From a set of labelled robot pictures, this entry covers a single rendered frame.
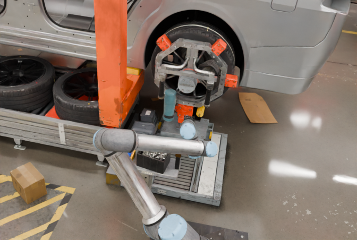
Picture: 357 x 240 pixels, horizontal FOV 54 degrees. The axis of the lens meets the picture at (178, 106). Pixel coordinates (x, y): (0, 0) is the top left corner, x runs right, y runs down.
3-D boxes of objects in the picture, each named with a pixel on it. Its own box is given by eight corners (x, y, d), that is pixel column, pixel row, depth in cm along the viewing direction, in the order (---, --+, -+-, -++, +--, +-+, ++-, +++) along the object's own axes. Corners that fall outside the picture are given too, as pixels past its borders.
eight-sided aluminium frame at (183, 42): (220, 106, 284) (231, 45, 253) (219, 111, 279) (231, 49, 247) (154, 95, 289) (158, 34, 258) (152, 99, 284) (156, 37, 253)
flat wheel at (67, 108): (129, 87, 352) (129, 67, 338) (129, 129, 299) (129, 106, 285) (61, 86, 343) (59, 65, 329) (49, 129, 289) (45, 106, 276)
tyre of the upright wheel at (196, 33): (252, 63, 285) (198, 2, 265) (251, 77, 266) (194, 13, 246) (193, 104, 318) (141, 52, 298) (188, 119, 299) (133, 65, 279)
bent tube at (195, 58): (216, 65, 257) (218, 52, 251) (213, 77, 241) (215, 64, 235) (193, 61, 259) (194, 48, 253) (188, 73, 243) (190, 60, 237)
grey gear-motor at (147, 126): (161, 132, 329) (163, 101, 309) (150, 162, 295) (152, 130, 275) (142, 128, 331) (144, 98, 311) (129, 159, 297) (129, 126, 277)
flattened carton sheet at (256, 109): (260, 95, 415) (261, 92, 413) (277, 123, 371) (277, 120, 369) (236, 94, 410) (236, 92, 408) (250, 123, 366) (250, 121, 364)
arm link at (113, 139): (112, 127, 166) (220, 139, 203) (102, 127, 176) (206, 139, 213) (109, 151, 164) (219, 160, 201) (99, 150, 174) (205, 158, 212)
